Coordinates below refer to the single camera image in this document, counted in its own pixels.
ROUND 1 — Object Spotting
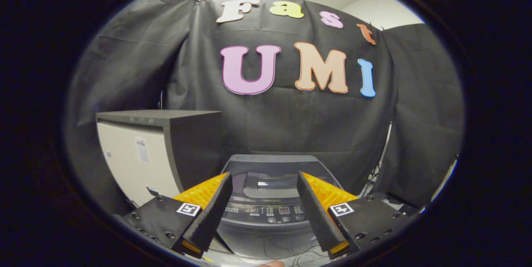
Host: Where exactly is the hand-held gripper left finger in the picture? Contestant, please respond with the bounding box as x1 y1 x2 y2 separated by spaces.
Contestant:
124 172 233 259

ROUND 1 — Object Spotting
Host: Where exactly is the grey washing machine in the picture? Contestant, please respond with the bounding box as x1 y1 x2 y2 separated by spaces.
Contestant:
216 154 346 260

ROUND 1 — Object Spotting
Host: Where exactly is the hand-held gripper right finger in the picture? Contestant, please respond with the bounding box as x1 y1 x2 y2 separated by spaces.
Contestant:
296 171 410 259

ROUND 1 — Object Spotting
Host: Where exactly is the white and dark cabinet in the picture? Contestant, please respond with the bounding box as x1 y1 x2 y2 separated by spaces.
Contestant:
96 109 223 210

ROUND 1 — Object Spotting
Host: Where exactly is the white hose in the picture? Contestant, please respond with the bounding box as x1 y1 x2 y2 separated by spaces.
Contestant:
366 122 394 198

